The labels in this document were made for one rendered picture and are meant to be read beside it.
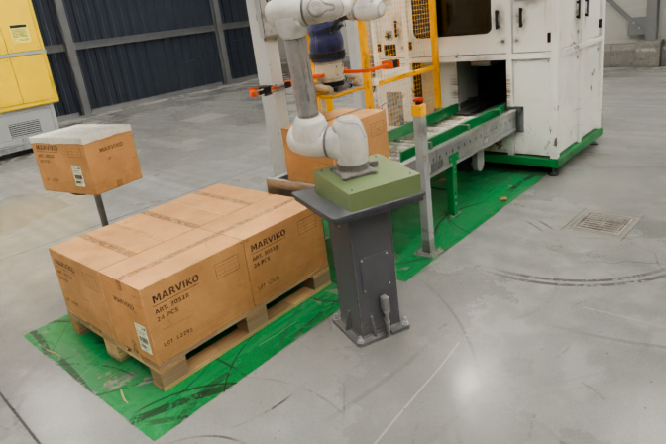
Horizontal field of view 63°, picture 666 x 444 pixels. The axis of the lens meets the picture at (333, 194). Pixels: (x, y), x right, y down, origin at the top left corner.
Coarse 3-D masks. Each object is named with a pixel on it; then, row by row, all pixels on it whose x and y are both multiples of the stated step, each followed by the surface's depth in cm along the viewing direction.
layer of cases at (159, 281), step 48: (240, 192) 360; (96, 240) 308; (144, 240) 299; (192, 240) 290; (240, 240) 282; (288, 240) 307; (96, 288) 275; (144, 288) 243; (192, 288) 263; (240, 288) 285; (144, 336) 254; (192, 336) 266
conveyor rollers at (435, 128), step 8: (440, 120) 495; (448, 120) 490; (456, 120) 485; (464, 120) 488; (432, 128) 470; (440, 128) 465; (448, 128) 461; (408, 136) 456; (392, 144) 436; (400, 144) 431; (408, 144) 426; (392, 152) 415; (392, 160) 394
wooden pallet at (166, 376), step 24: (288, 288) 312; (312, 288) 331; (72, 312) 314; (264, 312) 300; (240, 336) 292; (120, 360) 286; (144, 360) 263; (168, 360) 257; (192, 360) 276; (168, 384) 259
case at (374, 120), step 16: (336, 112) 371; (352, 112) 364; (368, 112) 357; (384, 112) 360; (288, 128) 338; (368, 128) 348; (384, 128) 362; (368, 144) 349; (384, 144) 364; (288, 160) 347; (304, 160) 338; (320, 160) 330; (288, 176) 352; (304, 176) 343
